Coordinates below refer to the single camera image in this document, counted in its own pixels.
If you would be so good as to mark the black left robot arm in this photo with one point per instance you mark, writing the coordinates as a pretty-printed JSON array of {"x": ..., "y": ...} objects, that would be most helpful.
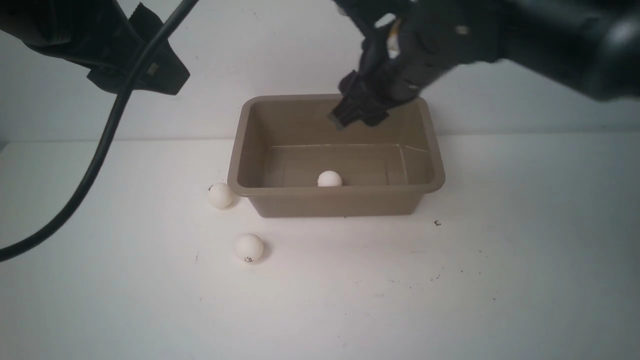
[{"x": 95, "y": 34}]

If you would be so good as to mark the brown plastic bin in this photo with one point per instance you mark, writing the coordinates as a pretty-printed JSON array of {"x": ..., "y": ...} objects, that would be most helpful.
[{"x": 284, "y": 142}]

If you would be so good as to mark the white ping-pong ball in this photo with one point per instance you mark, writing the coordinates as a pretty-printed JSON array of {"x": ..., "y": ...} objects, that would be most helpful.
[
  {"x": 220, "y": 196},
  {"x": 329, "y": 178},
  {"x": 249, "y": 248}
]

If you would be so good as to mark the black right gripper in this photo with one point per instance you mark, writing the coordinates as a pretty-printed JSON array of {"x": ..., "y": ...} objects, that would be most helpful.
[{"x": 408, "y": 45}]

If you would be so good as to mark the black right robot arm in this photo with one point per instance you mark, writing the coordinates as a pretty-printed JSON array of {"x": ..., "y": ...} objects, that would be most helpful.
[{"x": 589, "y": 46}]

